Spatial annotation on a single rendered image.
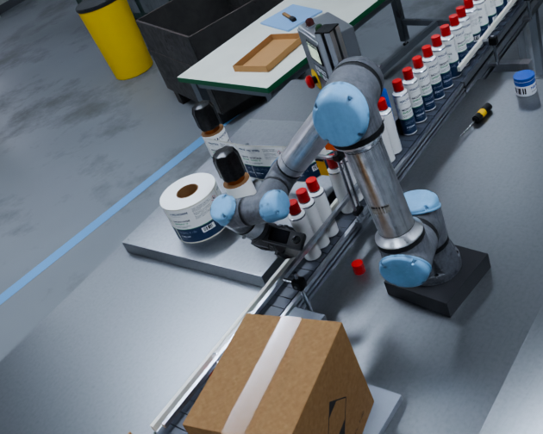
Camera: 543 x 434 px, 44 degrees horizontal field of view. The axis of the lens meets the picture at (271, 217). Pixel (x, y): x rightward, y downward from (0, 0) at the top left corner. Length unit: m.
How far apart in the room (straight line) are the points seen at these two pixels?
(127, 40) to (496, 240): 5.10
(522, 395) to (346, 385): 0.39
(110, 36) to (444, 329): 5.26
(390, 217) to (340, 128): 0.26
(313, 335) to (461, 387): 0.39
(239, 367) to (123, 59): 5.40
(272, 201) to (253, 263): 0.48
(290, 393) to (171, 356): 0.72
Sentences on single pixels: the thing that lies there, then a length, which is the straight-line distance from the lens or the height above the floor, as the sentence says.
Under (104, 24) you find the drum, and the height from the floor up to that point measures 0.56.
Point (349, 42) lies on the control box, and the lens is 1.78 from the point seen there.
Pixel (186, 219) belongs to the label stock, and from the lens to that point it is 2.22.
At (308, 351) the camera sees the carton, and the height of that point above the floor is 1.12.
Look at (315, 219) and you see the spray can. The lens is 1.95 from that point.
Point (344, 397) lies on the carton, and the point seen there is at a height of 0.99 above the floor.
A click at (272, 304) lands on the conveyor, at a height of 0.88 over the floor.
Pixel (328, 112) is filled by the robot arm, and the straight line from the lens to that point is 1.37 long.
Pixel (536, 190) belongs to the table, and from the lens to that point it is 2.11.
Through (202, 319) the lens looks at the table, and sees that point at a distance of 2.06.
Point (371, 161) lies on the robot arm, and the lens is 1.44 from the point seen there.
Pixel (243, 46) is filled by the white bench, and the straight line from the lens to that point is 3.92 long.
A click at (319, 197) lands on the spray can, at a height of 1.03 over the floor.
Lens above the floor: 2.11
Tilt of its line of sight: 34 degrees down
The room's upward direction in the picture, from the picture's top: 24 degrees counter-clockwise
